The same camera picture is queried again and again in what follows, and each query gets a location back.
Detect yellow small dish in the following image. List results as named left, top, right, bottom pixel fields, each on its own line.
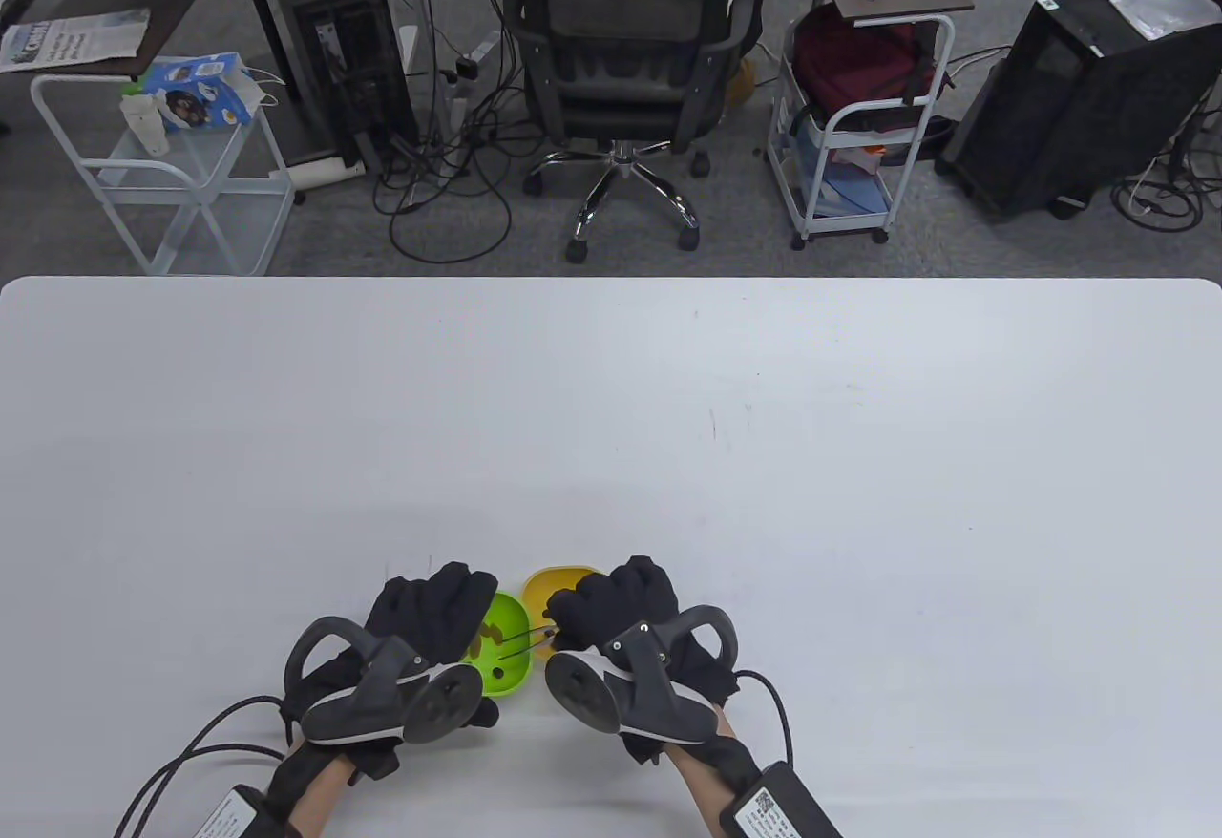
left=522, top=567, right=608, bottom=662

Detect maroon bag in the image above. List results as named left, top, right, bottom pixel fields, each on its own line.
left=794, top=6, right=946, bottom=128

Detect person's right hand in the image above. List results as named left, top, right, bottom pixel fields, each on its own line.
left=543, top=555, right=742, bottom=767

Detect black glove cable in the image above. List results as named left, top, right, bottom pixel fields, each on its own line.
left=115, top=697, right=292, bottom=838
left=151, top=744, right=285, bottom=838
left=735, top=671, right=793, bottom=767

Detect black wrist sensor box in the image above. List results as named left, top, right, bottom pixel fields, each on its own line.
left=194, top=786, right=276, bottom=838
left=719, top=762, right=843, bottom=838

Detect grey hand controller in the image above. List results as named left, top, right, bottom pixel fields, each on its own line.
left=283, top=616, right=484, bottom=745
left=543, top=605, right=740, bottom=744

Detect black glossy computer tower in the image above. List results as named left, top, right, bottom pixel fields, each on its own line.
left=936, top=0, right=1222, bottom=223

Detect white plastic bottle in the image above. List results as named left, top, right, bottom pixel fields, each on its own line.
left=119, top=84, right=173, bottom=157

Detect blue printed box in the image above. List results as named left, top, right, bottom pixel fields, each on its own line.
left=141, top=52, right=259, bottom=135

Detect white power strip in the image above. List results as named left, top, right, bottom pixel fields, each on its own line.
left=269, top=157, right=368, bottom=193

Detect person's right forearm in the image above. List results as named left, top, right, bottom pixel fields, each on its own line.
left=664, top=709, right=765, bottom=838

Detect white translucent shelf cart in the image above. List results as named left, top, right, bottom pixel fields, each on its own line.
left=31, top=70, right=297, bottom=278

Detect person's left hand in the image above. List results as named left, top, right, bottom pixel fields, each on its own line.
left=281, top=562, right=501, bottom=787

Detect blue folded cloth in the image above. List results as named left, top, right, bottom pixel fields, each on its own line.
left=811, top=165, right=894, bottom=219

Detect person's left forearm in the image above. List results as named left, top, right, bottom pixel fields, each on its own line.
left=275, top=747, right=356, bottom=838

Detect green plastic dish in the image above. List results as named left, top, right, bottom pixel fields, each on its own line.
left=463, top=593, right=534, bottom=697

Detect folded newspaper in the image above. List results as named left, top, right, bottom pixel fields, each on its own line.
left=0, top=9, right=153, bottom=74

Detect clear plastic bag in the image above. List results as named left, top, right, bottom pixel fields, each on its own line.
left=1107, top=0, right=1213, bottom=42

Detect metal tweezers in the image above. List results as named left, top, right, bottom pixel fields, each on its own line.
left=496, top=626, right=560, bottom=660

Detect black open computer tower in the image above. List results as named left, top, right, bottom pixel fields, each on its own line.
left=250, top=0, right=422, bottom=176

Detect white metal trolley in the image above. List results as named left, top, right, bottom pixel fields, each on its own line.
left=767, top=12, right=956, bottom=252

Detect tangle of black floor cables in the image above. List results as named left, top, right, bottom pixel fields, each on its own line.
left=1112, top=84, right=1222, bottom=233
left=372, top=0, right=536, bottom=264

